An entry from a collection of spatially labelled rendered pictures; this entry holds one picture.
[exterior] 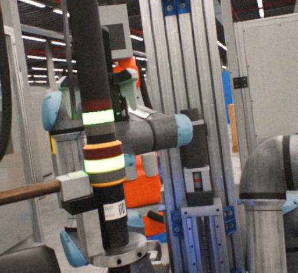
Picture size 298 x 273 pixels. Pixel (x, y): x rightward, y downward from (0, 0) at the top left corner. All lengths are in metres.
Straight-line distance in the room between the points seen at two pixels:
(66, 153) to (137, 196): 3.30
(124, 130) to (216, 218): 0.60
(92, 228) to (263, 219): 0.47
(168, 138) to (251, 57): 1.47
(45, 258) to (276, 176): 0.46
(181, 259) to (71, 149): 0.59
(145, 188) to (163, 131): 3.58
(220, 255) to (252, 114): 1.11
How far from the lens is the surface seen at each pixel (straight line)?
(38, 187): 0.39
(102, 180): 0.40
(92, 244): 0.41
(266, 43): 2.25
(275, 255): 0.81
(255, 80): 2.22
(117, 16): 4.43
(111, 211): 0.41
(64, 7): 0.43
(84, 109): 0.40
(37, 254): 0.59
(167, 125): 0.81
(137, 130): 0.77
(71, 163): 1.11
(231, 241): 1.40
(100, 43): 0.40
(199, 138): 1.20
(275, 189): 0.80
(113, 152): 0.39
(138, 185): 4.35
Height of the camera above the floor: 1.62
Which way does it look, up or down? 3 degrees down
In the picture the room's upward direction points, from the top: 8 degrees counter-clockwise
